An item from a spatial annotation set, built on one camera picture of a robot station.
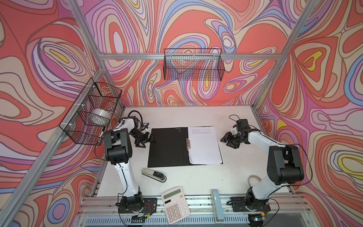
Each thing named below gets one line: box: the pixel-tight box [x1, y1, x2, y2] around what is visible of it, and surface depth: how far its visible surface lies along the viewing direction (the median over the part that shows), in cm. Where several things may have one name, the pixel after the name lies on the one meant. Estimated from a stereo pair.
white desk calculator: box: [161, 186, 191, 225], surface depth 73 cm
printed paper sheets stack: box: [188, 125, 223, 165], surface depth 98 cm
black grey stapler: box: [141, 167, 167, 183], surface depth 83 cm
